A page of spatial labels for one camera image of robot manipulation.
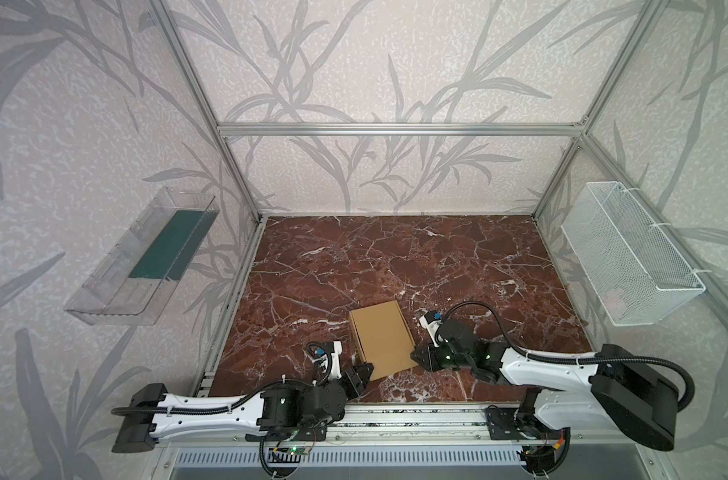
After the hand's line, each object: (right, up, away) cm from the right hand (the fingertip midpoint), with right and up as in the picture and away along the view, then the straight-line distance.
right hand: (411, 348), depth 82 cm
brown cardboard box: (-8, +1, +6) cm, 10 cm away
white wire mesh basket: (+46, +22, -19) cm, 55 cm away
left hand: (-9, -3, -6) cm, 11 cm away
